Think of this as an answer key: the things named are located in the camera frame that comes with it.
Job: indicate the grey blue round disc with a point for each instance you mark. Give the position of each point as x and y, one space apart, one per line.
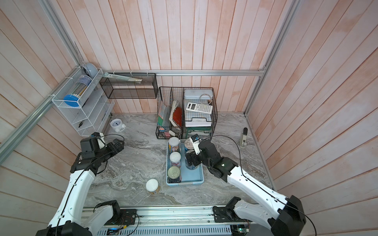
90 69

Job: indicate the light blue plastic basket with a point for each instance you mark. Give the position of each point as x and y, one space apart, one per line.
188 176

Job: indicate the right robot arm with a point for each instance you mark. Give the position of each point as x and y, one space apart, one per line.
281 215

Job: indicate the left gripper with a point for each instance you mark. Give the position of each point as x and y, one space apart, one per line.
113 150

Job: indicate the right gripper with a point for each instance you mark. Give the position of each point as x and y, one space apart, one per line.
194 157

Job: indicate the white lid yellow can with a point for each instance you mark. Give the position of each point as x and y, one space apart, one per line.
152 186

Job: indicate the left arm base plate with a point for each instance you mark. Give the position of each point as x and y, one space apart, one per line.
126 217

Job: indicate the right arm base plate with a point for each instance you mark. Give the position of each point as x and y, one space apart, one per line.
224 215

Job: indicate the silver can blue label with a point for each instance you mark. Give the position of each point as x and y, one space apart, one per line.
189 149

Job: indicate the white wire wall shelf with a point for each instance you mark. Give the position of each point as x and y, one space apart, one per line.
94 107

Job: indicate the blue lid clear tube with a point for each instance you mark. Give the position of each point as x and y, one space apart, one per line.
72 98

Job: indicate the black mesh wall basket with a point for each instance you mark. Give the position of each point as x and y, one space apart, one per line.
116 89

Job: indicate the white calculator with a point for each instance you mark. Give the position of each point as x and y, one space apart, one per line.
199 108

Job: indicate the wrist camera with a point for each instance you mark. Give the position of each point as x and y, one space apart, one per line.
195 140
99 137

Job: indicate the white storage box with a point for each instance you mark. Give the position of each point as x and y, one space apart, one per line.
198 94

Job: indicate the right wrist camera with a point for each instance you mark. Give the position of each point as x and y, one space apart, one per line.
195 140

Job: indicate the green white ruler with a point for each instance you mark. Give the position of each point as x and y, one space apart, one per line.
121 78

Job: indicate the red booklet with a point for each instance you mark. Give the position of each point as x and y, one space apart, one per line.
177 117

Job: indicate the black wire desk organizer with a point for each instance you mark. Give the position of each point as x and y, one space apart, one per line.
192 122

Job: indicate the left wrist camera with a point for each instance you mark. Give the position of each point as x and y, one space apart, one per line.
99 137

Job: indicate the silver can dark label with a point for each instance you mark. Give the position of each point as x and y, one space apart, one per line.
174 175

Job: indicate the white lid colourful can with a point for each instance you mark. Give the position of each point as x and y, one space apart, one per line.
174 144

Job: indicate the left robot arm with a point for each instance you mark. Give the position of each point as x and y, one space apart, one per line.
67 221

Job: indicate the white lid red can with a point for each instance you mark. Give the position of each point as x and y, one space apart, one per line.
175 159

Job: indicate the small white alarm clock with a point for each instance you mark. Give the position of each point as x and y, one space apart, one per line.
117 125

